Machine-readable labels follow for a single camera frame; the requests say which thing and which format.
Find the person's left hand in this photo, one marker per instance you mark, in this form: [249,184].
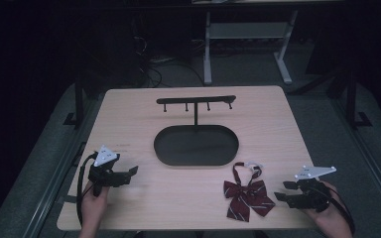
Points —
[92,208]

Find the black metal stand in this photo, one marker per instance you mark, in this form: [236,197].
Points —
[352,99]
[78,102]

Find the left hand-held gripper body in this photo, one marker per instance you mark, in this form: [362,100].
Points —
[103,157]

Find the dark red striped bow tie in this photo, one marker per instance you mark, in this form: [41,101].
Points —
[248,196]

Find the person's right hand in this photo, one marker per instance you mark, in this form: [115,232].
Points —
[336,213]

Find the black hook stand with tray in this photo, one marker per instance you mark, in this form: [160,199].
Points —
[196,147]

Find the white metal desk frame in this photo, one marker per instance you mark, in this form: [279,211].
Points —
[246,30]

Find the aluminium rail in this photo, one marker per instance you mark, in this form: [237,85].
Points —
[51,185]
[370,165]

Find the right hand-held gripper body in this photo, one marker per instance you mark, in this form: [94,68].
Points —
[312,196]

